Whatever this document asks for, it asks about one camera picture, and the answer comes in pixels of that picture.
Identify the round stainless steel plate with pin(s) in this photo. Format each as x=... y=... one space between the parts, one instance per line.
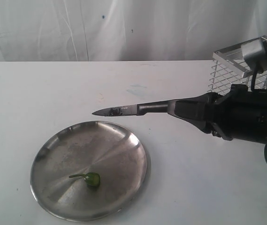
x=102 y=147

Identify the white backdrop curtain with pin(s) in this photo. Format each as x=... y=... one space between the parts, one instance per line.
x=113 y=30

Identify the chrome wire utensil basket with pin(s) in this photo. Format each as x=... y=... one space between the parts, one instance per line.
x=230 y=68

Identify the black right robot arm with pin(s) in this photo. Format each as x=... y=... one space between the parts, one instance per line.
x=259 y=99

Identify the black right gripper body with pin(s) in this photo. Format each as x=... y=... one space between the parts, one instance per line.
x=233 y=115

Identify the green round object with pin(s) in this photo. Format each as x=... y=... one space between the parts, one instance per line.
x=91 y=179

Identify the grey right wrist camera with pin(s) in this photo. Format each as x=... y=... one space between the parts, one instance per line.
x=255 y=54

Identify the black kitchen knife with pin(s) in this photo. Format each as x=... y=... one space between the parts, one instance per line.
x=134 y=110

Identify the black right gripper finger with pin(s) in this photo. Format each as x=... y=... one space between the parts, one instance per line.
x=202 y=99
x=199 y=115

